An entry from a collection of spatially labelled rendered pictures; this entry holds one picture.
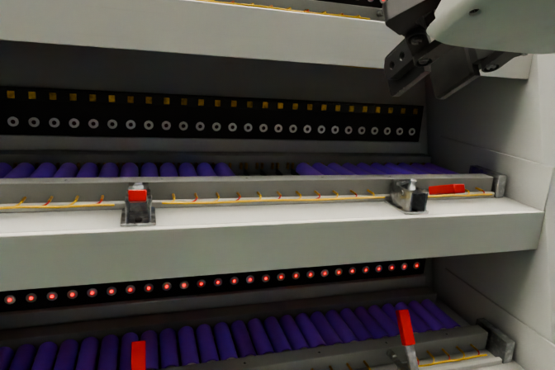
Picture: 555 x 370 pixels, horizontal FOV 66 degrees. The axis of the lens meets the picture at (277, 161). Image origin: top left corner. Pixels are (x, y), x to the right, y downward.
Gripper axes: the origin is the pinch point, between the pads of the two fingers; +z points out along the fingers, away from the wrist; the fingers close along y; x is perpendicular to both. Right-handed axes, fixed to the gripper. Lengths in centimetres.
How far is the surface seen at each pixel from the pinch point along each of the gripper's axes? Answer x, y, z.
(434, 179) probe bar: 3.7, -12.7, 17.5
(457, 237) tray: 10.6, -12.1, 15.0
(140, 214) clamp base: 6.7, 19.1, 16.3
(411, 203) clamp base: 7.1, -6.5, 13.9
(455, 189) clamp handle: 7.1, -6.8, 7.8
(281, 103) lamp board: -8.9, 1.8, 26.1
